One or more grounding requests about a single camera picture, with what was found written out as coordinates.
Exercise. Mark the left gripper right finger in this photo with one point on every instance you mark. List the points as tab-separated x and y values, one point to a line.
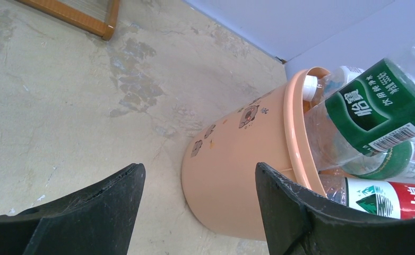
297	220

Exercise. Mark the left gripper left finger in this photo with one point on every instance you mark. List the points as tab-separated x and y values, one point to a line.
98	219

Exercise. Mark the orange plastic bin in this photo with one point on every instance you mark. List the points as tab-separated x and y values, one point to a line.
218	167

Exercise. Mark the red label bottle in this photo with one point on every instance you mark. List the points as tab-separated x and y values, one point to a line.
381	198

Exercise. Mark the dark green label clear bottle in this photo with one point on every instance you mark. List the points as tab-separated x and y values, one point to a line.
372	113

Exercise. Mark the green tinted plastic bottle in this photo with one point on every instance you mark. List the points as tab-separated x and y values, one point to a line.
396	164

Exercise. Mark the wooden three-tier shelf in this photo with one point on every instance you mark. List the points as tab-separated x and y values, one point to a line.
96	17

